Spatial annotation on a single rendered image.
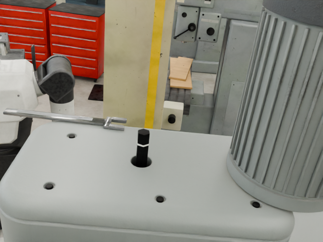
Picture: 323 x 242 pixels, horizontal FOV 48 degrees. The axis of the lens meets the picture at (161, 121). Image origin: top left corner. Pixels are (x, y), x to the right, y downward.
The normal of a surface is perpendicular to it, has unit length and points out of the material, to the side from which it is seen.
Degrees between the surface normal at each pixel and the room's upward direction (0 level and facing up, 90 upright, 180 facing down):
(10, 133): 90
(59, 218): 81
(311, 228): 0
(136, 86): 90
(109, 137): 0
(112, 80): 90
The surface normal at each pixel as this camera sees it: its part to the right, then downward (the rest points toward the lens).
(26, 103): 0.88, 0.23
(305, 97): -0.44, 0.40
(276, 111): -0.75, 0.26
